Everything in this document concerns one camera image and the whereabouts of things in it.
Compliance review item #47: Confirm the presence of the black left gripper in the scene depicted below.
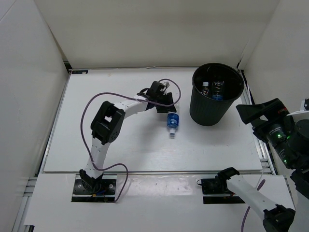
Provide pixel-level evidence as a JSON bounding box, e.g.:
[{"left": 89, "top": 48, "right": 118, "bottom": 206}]
[{"left": 154, "top": 92, "right": 176, "bottom": 113}]

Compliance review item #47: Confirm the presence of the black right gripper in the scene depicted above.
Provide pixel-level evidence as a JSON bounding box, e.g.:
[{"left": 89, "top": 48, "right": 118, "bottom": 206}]
[{"left": 235, "top": 98, "right": 300, "bottom": 168}]

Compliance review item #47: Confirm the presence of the blue label Pocari bottle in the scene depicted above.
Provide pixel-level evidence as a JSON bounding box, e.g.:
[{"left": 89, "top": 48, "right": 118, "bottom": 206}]
[{"left": 167, "top": 112, "right": 180, "bottom": 138}]

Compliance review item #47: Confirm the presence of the clear unlabelled plastic bottle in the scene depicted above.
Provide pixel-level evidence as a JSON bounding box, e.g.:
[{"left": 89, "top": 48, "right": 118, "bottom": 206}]
[{"left": 201, "top": 82, "right": 210, "bottom": 97}]

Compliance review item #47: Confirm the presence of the clear Aquafina water bottle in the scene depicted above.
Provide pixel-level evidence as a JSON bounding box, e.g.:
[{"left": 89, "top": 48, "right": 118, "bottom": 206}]
[{"left": 211, "top": 81, "right": 225, "bottom": 101}]

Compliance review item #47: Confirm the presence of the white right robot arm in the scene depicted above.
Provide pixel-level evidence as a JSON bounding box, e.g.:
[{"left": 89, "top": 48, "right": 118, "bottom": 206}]
[{"left": 215, "top": 98, "right": 309, "bottom": 232}]

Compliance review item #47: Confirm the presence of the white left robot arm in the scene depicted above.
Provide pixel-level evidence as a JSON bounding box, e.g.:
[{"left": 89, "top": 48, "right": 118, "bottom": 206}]
[{"left": 79, "top": 78, "right": 178, "bottom": 194}]

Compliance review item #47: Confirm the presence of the dark green ribbed bin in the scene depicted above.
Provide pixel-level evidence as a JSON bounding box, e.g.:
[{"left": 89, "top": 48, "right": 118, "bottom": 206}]
[{"left": 189, "top": 63, "right": 244, "bottom": 126}]

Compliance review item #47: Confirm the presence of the aluminium table edge rail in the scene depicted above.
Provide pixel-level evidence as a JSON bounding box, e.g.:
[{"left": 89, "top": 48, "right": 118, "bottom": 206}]
[{"left": 237, "top": 69, "right": 272, "bottom": 169}]

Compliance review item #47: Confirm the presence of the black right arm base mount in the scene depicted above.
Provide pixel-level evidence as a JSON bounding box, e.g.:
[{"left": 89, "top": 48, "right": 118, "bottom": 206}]
[{"left": 197, "top": 167, "right": 245, "bottom": 204}]

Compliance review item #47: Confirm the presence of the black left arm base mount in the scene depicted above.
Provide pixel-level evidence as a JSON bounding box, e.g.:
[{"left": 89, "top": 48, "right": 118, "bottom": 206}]
[{"left": 71, "top": 178, "right": 117, "bottom": 203}]

